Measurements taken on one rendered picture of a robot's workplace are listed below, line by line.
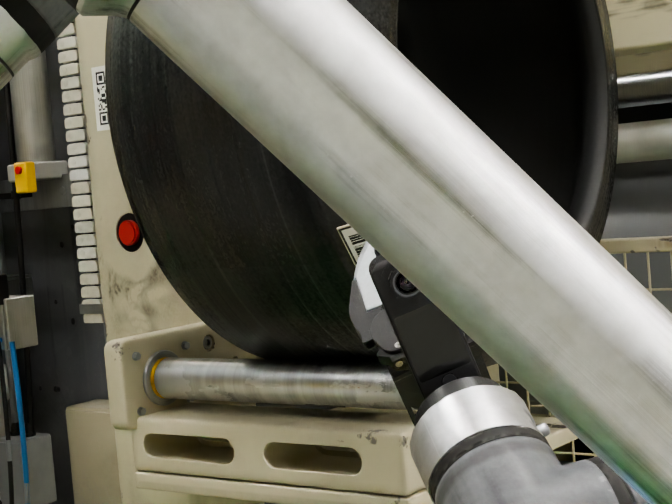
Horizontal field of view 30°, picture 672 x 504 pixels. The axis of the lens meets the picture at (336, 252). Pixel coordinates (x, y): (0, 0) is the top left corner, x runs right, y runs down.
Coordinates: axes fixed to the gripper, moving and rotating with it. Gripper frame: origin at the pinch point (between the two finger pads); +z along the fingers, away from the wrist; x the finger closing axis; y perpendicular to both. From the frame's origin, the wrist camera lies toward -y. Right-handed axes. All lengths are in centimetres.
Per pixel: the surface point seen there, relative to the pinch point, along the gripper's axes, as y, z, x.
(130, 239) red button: 18.5, 39.2, -24.6
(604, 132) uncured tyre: 23.4, 27.0, 29.4
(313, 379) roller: 19.2, 7.0, -10.6
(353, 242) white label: 1.3, 2.5, -1.7
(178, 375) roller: 22.4, 18.9, -24.2
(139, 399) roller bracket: 23.9, 19.7, -29.3
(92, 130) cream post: 10, 51, -24
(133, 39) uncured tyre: -13.1, 24.2, -12.1
